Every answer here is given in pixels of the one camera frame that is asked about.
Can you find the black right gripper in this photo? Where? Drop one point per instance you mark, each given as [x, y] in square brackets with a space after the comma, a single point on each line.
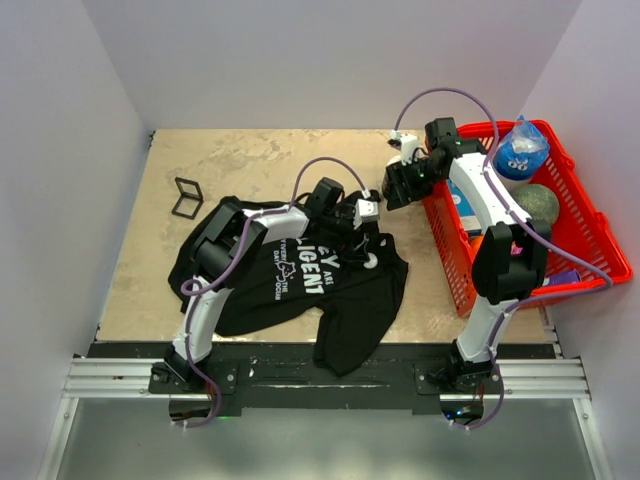
[399, 196]

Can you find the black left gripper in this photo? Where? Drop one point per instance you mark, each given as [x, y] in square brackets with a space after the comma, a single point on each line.
[351, 250]

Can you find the black printed t-shirt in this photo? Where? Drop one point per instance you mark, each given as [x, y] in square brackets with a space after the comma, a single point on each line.
[358, 305]

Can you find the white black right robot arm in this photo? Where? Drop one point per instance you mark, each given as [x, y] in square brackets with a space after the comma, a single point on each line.
[510, 262]

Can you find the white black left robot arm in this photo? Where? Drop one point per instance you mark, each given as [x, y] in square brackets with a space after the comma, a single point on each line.
[223, 250]

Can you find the blue white box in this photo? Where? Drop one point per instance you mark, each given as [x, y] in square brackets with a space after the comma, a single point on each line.
[468, 219]

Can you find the orange fruit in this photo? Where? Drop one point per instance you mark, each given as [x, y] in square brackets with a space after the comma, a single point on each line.
[476, 242]

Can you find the pink plastic toy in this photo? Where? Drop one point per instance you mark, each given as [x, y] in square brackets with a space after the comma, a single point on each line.
[516, 250]

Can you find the green melon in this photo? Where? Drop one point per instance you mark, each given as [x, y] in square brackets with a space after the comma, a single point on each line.
[538, 201]

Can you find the purple tube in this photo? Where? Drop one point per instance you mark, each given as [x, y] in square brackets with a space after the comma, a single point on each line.
[563, 278]

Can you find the red plastic basket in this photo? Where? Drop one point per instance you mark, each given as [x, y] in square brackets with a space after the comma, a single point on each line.
[580, 230]

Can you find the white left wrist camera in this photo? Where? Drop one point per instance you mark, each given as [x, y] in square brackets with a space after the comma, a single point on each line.
[366, 209]

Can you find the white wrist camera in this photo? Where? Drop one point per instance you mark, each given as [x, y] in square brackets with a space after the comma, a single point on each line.
[406, 144]
[366, 209]

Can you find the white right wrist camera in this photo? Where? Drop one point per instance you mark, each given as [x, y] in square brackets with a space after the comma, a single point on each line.
[406, 144]

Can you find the black mounting base plate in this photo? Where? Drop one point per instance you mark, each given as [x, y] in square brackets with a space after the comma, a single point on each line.
[282, 375]

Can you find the black square frame stand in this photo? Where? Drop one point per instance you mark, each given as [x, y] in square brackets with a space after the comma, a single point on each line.
[190, 192]

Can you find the aluminium rail frame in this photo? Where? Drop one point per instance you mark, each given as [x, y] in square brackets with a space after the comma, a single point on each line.
[559, 379]

